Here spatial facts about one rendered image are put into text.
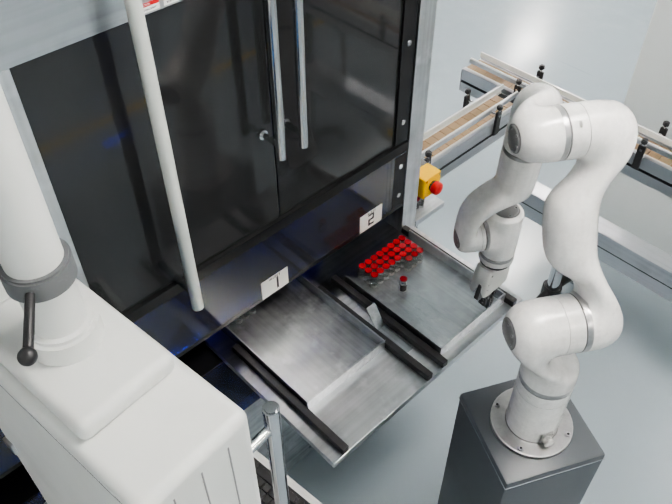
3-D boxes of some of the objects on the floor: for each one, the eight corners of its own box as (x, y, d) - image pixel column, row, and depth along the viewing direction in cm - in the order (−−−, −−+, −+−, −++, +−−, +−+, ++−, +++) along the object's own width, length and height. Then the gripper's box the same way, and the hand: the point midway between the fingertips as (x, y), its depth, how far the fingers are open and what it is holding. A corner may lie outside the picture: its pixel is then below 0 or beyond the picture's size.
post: (374, 389, 278) (416, -281, 129) (385, 380, 281) (438, -286, 132) (387, 399, 275) (444, -276, 126) (398, 390, 278) (466, -281, 129)
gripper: (489, 279, 171) (478, 328, 184) (526, 248, 178) (513, 297, 191) (464, 263, 175) (455, 311, 188) (502, 233, 182) (491, 281, 195)
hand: (486, 299), depth 188 cm, fingers closed, pressing on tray
